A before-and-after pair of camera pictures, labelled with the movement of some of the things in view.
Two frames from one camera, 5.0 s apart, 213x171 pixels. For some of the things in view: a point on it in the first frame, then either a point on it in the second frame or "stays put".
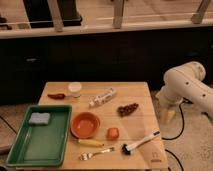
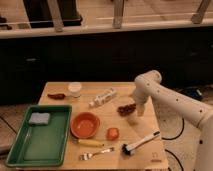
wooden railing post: x=198 y=17 stays put
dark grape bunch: x=127 y=109 stays put
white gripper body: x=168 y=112 to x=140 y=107
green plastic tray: x=43 y=138 stays put
